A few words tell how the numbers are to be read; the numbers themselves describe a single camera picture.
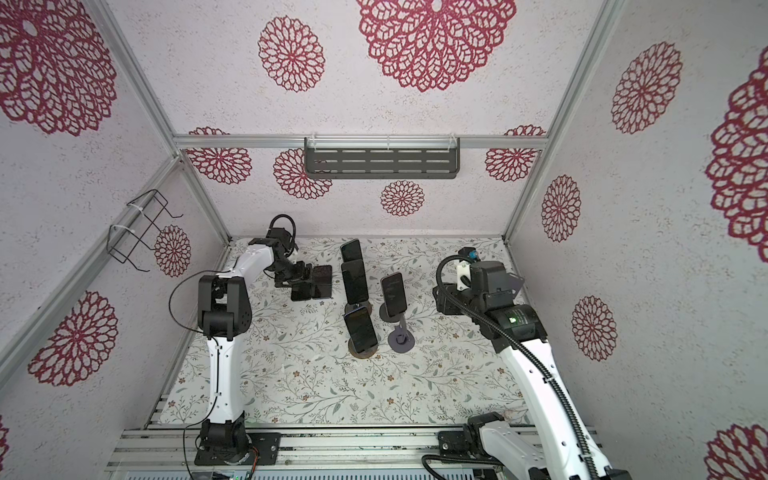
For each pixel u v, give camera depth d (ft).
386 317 3.05
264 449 2.41
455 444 2.44
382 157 3.04
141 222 2.61
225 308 2.03
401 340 2.93
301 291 3.71
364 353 2.83
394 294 2.95
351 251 3.26
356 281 3.01
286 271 3.02
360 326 2.63
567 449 1.24
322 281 3.61
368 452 2.44
